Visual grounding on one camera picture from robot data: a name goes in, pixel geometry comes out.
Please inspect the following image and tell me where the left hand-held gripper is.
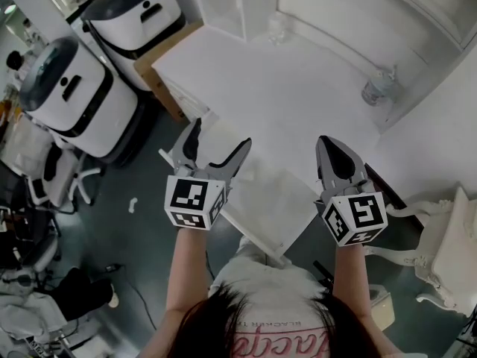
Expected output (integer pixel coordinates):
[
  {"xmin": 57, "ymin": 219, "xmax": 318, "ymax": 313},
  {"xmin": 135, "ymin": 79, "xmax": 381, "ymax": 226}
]
[{"xmin": 163, "ymin": 118, "xmax": 253, "ymax": 231}]

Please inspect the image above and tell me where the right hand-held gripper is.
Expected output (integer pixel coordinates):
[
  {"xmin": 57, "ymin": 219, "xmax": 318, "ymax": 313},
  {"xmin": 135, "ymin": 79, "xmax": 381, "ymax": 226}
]
[{"xmin": 315, "ymin": 135, "xmax": 389, "ymax": 248}]

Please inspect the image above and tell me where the white drawer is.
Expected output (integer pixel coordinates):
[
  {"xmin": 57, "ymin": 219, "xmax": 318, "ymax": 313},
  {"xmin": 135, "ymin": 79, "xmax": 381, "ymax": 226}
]
[{"xmin": 158, "ymin": 112, "xmax": 320, "ymax": 267}]

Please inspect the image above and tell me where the person's right forearm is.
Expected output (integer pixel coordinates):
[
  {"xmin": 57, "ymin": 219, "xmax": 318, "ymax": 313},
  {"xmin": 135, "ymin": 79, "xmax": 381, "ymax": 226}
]
[{"xmin": 331, "ymin": 244, "xmax": 372, "ymax": 313}]

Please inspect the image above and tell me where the person's left forearm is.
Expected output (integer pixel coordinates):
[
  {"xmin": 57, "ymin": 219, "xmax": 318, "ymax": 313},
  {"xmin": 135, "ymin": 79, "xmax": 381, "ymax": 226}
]
[{"xmin": 163, "ymin": 227, "xmax": 209, "ymax": 313}]

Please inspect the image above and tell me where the white desk with hutch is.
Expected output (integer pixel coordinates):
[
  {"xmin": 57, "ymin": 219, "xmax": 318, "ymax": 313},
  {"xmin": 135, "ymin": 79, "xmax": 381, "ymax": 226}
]
[{"xmin": 151, "ymin": 0, "xmax": 477, "ymax": 251}]

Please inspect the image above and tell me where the patterned glass jar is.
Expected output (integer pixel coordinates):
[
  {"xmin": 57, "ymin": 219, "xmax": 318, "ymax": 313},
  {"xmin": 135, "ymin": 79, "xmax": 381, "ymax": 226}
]
[{"xmin": 361, "ymin": 65, "xmax": 398, "ymax": 107}]

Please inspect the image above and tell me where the brown cardboard box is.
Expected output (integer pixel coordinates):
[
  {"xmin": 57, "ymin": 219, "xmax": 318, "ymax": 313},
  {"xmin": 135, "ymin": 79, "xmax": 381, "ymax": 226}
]
[{"xmin": 133, "ymin": 19, "xmax": 205, "ymax": 122}]

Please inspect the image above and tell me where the black belt device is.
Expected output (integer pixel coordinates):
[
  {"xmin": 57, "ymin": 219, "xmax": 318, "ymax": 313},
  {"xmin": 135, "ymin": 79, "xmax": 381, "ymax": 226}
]
[{"xmin": 312, "ymin": 260, "xmax": 335, "ymax": 289}]

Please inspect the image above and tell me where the large white service robot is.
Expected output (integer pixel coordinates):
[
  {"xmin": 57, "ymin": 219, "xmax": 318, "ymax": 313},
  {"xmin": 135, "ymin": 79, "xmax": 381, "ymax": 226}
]
[
  {"xmin": 80, "ymin": 0, "xmax": 187, "ymax": 92},
  {"xmin": 18, "ymin": 35, "xmax": 150, "ymax": 166}
]

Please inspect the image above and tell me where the person's white printed shirt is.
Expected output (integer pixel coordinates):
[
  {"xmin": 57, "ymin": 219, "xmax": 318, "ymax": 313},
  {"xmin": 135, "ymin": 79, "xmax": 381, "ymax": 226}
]
[{"xmin": 208, "ymin": 257, "xmax": 332, "ymax": 358}]

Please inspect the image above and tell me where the cream ornate dressing table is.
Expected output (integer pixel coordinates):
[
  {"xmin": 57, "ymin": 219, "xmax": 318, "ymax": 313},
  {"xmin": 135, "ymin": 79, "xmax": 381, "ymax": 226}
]
[{"xmin": 363, "ymin": 184, "xmax": 477, "ymax": 318}]

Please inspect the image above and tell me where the cream ornate stool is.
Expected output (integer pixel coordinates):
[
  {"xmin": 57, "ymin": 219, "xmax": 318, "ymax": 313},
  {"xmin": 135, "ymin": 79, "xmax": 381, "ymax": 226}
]
[{"xmin": 368, "ymin": 283, "xmax": 396, "ymax": 331}]

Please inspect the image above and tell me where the white office chair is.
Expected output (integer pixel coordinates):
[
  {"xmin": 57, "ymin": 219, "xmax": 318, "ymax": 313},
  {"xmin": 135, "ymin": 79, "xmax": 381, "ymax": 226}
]
[{"xmin": 1, "ymin": 113, "xmax": 104, "ymax": 216}]

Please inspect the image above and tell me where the black mesh office chair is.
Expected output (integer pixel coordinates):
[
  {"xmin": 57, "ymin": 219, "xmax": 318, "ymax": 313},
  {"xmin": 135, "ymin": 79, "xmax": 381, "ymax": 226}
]
[{"xmin": 0, "ymin": 162, "xmax": 60, "ymax": 271}]

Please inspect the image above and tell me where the thin black cable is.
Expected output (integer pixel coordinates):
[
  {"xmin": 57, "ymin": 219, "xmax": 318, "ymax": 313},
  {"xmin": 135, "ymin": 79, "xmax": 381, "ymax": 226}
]
[{"xmin": 204, "ymin": 250, "xmax": 217, "ymax": 279}]

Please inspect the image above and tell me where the black power cable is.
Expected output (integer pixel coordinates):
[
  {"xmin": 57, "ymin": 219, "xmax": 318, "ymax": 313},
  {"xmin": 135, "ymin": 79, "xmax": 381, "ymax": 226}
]
[{"xmin": 105, "ymin": 262, "xmax": 158, "ymax": 331}]

